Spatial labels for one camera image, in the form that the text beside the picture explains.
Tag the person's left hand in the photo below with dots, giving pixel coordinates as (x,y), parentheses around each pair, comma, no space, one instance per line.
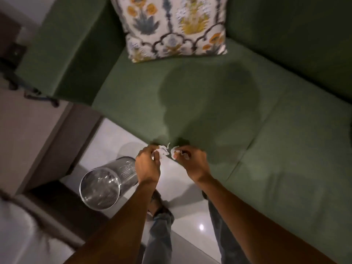
(145,166)

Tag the person's right hand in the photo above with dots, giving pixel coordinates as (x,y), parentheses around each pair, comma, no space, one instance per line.
(194,163)

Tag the person's left thumb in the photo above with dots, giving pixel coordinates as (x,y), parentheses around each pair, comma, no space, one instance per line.
(156,159)

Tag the person's right fingers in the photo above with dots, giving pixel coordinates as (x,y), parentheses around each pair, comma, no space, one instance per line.
(183,153)

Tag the white paper scrap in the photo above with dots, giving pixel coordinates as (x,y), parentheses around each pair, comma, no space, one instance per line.
(162,150)
(176,152)

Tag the person's left forearm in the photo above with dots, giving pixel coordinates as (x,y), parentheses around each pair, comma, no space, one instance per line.
(115,228)

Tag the person's right forearm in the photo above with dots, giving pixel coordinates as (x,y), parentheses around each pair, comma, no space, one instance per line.
(255,225)

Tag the person's left foot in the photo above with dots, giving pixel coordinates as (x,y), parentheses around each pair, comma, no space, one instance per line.
(156,204)

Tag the metal mesh waste bin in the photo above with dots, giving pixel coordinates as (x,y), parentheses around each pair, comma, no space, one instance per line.
(107,184)

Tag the green fabric sofa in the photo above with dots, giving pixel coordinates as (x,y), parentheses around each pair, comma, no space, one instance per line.
(220,107)

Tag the person's left leg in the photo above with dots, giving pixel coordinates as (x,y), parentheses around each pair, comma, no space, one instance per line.
(159,239)

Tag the person's leg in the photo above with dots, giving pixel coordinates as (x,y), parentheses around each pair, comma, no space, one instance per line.
(227,239)
(159,239)

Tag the person's right leg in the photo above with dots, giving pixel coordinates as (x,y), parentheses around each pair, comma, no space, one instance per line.
(227,239)

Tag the floral patterned cushion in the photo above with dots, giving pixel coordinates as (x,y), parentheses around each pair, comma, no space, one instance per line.
(172,26)

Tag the white furniture edge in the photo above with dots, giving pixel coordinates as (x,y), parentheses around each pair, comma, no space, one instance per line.
(30,230)

